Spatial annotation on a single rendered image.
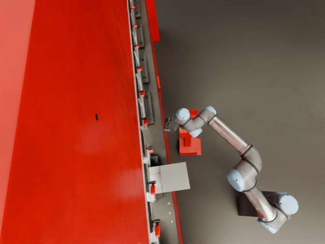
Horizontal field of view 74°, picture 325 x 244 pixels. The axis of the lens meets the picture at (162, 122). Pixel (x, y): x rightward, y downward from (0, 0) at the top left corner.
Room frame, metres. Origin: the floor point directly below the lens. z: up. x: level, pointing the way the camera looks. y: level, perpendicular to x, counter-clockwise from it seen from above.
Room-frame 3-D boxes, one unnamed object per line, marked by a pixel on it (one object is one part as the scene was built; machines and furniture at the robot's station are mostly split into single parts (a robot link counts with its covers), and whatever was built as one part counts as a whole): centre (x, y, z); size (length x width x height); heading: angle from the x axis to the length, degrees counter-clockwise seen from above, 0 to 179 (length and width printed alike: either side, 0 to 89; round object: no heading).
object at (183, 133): (0.68, -0.22, 0.75); 0.20 x 0.16 x 0.18; 167
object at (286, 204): (-0.10, -0.63, 0.94); 0.13 x 0.12 x 0.14; 119
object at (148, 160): (0.30, 0.19, 0.92); 0.39 x 0.06 x 0.10; 174
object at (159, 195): (0.28, 0.14, 0.89); 0.30 x 0.05 x 0.03; 174
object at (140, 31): (1.64, 0.00, 0.89); 0.30 x 0.05 x 0.03; 174
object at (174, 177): (0.23, 0.05, 1.00); 0.26 x 0.18 x 0.01; 84
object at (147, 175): (0.22, 0.20, 1.26); 0.15 x 0.09 x 0.17; 174
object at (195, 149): (0.67, -0.25, 0.06); 0.25 x 0.20 x 0.12; 77
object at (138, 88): (0.82, 0.14, 1.26); 0.15 x 0.09 x 0.17; 174
